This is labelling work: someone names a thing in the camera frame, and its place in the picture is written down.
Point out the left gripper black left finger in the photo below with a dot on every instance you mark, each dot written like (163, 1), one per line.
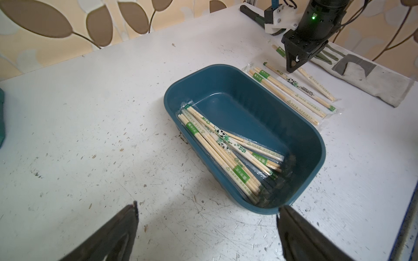
(113, 241)

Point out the chopsticks pair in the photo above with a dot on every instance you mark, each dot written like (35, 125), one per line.
(313, 81)
(302, 88)
(299, 104)

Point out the teal plastic storage box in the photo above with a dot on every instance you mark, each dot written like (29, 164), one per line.
(236, 103)

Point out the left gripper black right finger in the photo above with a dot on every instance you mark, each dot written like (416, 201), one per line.
(301, 241)

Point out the wrapped chopsticks in box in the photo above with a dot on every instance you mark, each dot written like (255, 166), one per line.
(253, 169)

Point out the white grey work glove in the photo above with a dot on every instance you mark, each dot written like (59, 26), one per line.
(364, 74)

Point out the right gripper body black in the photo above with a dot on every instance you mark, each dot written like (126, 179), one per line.
(319, 22)

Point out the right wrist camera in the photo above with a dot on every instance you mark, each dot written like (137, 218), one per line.
(281, 18)

